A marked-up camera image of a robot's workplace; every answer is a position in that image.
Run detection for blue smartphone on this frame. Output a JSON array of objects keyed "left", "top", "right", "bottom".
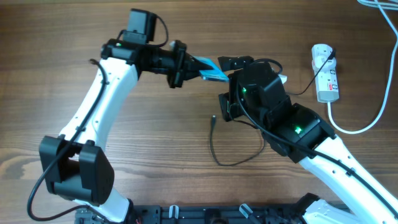
[{"left": 195, "top": 57, "right": 229, "bottom": 83}]

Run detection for white power strip cord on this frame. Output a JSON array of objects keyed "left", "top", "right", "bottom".
[{"left": 326, "top": 0, "right": 398, "bottom": 135}]

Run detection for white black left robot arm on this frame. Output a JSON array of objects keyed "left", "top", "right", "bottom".
[{"left": 37, "top": 39, "right": 219, "bottom": 223}]

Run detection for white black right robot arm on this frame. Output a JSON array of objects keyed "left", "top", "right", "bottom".
[{"left": 218, "top": 56, "right": 397, "bottom": 223}]

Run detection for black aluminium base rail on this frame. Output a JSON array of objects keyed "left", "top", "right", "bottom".
[{"left": 74, "top": 203, "right": 312, "bottom": 224}]

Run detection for white cables at corner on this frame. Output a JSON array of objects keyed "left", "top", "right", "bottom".
[{"left": 356, "top": 0, "right": 398, "bottom": 11}]

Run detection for white power strip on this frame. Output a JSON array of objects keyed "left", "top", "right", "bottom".
[{"left": 312, "top": 44, "right": 340, "bottom": 103}]

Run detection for black USB charging cable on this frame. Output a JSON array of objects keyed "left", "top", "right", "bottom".
[{"left": 208, "top": 48, "right": 337, "bottom": 167}]

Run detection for white USB charger plug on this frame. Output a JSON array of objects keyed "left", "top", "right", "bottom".
[{"left": 312, "top": 55, "right": 336, "bottom": 73}]

